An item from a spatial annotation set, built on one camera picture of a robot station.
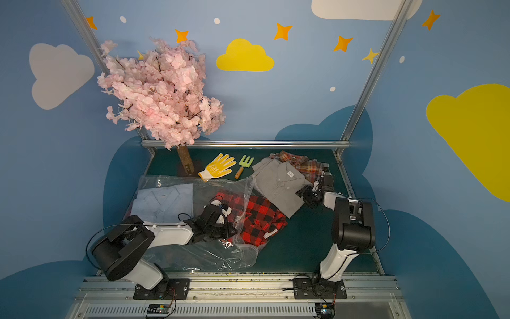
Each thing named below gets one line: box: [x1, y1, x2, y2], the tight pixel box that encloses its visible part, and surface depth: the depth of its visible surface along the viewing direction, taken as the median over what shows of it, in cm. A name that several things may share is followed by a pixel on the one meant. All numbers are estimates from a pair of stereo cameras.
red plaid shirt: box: [268, 150, 325, 185], surface depth 110 cm
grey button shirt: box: [252, 156, 314, 219], surface depth 102 cm
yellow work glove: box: [197, 152, 237, 183], surface depth 116 cm
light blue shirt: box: [130, 183, 194, 223], surface depth 97 cm
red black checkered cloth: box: [216, 192, 289, 247], surface depth 93 cm
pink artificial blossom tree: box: [97, 39, 227, 176], surface depth 69 cm
